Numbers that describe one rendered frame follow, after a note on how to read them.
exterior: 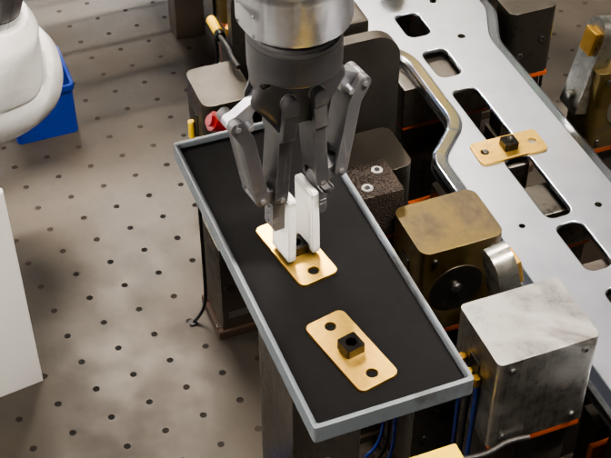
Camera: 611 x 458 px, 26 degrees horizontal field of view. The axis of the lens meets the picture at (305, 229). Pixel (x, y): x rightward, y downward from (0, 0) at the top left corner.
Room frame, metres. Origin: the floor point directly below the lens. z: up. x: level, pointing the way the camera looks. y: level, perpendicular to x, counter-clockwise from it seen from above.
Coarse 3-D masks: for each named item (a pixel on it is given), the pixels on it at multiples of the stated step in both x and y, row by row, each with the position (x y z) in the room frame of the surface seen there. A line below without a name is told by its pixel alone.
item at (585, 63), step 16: (608, 16) 1.28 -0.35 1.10; (592, 32) 1.26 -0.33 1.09; (608, 32) 1.25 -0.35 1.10; (592, 48) 1.25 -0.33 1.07; (608, 48) 1.25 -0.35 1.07; (576, 64) 1.27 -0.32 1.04; (592, 64) 1.25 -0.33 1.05; (608, 64) 1.26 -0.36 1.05; (576, 80) 1.26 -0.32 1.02; (592, 80) 1.25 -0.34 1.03; (560, 96) 1.28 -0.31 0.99; (576, 96) 1.25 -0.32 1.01; (576, 112) 1.24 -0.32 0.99
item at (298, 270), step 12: (264, 228) 0.86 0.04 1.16; (264, 240) 0.84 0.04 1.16; (300, 240) 0.83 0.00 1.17; (276, 252) 0.83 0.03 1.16; (300, 252) 0.82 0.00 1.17; (288, 264) 0.81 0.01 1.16; (300, 264) 0.81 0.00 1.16; (312, 264) 0.81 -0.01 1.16; (324, 264) 0.81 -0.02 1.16; (300, 276) 0.80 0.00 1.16; (312, 276) 0.80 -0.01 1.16; (324, 276) 0.80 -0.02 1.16
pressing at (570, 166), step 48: (384, 0) 1.46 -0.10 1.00; (480, 0) 1.47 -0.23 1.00; (432, 48) 1.36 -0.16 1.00; (480, 48) 1.36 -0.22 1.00; (432, 96) 1.26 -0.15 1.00; (480, 96) 1.26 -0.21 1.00; (528, 96) 1.26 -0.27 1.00; (576, 144) 1.17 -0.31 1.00; (480, 192) 1.09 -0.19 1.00; (576, 192) 1.09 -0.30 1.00; (528, 240) 1.01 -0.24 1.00; (576, 288) 0.94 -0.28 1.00
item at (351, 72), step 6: (348, 66) 0.86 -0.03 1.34; (354, 66) 0.86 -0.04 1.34; (348, 72) 0.85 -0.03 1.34; (354, 72) 0.85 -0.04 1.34; (360, 72) 0.86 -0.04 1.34; (348, 78) 0.85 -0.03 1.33; (354, 78) 0.85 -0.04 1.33; (342, 84) 0.85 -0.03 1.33; (348, 84) 0.85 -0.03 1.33; (342, 90) 0.85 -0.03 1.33; (348, 90) 0.84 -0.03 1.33; (354, 90) 0.84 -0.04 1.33
